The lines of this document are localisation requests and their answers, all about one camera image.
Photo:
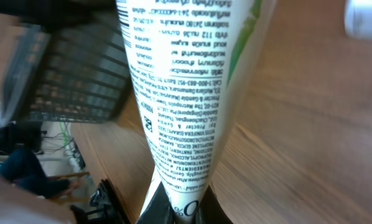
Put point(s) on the white barcode scanner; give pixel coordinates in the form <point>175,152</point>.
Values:
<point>358,19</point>

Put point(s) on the person in blue clothes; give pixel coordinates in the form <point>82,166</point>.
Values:
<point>23,169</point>

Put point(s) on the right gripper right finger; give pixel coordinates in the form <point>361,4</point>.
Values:
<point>210,210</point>

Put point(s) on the white tube gold cap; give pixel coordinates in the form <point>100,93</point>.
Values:
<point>190,62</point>

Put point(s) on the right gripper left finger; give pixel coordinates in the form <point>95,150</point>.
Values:
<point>159,210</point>

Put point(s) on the grey plastic shopping basket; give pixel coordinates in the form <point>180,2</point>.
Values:
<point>78,75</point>

